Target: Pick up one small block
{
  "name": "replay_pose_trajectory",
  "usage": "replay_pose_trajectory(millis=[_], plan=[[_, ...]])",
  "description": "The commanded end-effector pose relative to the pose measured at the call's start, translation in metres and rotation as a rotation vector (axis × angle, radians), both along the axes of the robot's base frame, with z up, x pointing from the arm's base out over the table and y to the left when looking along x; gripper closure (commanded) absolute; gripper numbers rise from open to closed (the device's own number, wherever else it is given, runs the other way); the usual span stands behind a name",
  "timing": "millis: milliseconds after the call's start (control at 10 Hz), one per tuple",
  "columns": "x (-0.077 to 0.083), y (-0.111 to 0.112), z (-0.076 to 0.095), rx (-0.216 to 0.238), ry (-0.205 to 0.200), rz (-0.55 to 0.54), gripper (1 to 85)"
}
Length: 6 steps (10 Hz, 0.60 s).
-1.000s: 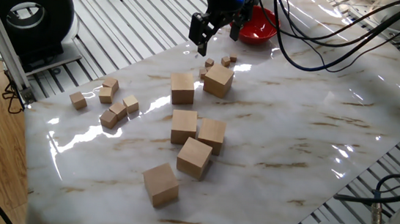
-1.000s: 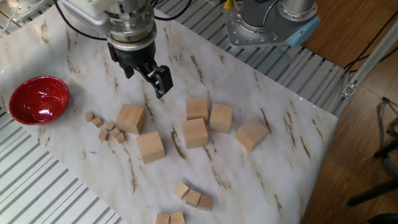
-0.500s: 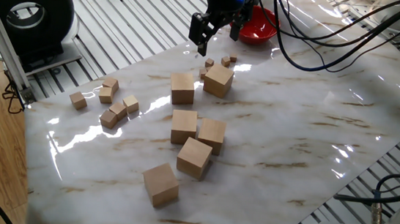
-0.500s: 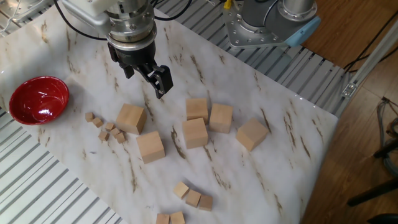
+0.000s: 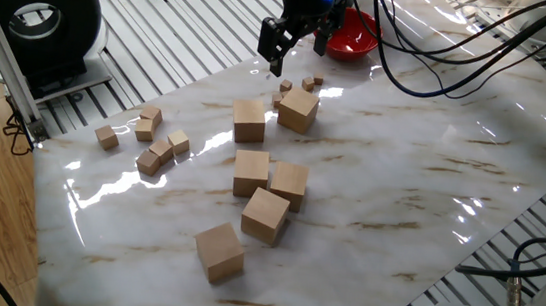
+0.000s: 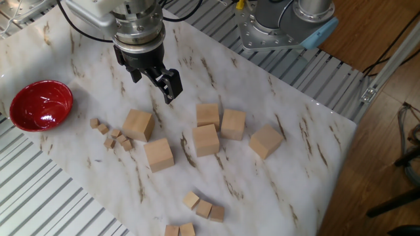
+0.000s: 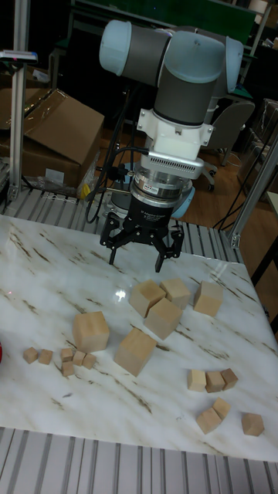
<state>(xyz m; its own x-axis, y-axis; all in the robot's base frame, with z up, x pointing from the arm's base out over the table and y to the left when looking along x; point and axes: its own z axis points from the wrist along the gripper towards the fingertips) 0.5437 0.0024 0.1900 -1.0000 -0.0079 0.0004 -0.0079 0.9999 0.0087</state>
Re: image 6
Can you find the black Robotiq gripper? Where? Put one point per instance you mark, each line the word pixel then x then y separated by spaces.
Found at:
pixel 144 60

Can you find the medium wooden cube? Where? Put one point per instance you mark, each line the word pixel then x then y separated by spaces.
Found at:
pixel 171 230
pixel 204 209
pixel 217 214
pixel 187 229
pixel 191 200

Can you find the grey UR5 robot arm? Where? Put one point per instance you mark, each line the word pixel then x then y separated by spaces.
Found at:
pixel 285 19

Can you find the large wooden cube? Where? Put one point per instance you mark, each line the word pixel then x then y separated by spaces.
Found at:
pixel 159 155
pixel 265 141
pixel 205 141
pixel 233 124
pixel 138 124
pixel 207 114

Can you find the tiny wooden cube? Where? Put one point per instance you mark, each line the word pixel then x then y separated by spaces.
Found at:
pixel 115 133
pixel 94 123
pixel 109 143
pixel 121 138
pixel 103 129
pixel 127 145

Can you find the red glossy bowl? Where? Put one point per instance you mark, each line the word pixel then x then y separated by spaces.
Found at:
pixel 41 106

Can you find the grey metal fixture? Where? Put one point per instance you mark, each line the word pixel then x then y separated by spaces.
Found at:
pixel 33 10

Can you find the white marble pattern board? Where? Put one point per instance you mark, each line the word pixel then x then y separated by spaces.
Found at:
pixel 262 183

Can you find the black stand legs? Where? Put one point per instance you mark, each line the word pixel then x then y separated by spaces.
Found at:
pixel 393 202

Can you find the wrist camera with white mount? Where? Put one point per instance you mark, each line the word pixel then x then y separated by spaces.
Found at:
pixel 90 13

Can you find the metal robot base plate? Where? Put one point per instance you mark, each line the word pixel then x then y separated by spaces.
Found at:
pixel 259 37

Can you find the aluminium extrusion frame bar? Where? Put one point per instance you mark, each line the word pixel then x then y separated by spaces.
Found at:
pixel 393 61

